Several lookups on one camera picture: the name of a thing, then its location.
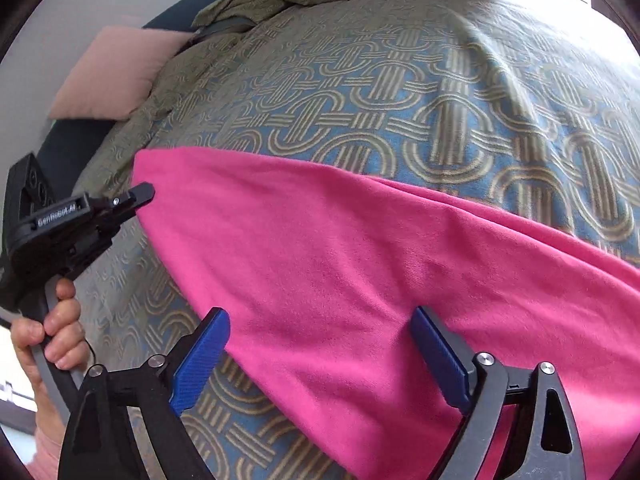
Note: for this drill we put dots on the pink pants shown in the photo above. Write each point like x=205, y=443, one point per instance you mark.
x=320, y=270

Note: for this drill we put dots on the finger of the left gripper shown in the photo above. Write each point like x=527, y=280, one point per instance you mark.
x=124, y=206

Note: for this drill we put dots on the dark blue headboard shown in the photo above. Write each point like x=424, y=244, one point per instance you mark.
x=71, y=143

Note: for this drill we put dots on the person's left hand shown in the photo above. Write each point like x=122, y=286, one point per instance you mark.
x=67, y=348

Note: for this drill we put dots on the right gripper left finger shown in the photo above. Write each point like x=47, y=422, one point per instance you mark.
x=99, y=442

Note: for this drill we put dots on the pink pillow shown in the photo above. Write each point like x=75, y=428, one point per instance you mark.
x=115, y=75

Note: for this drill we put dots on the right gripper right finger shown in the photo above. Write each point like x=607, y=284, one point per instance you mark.
x=543, y=442

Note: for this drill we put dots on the person's left forearm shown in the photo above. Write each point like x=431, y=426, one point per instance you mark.
x=49, y=436

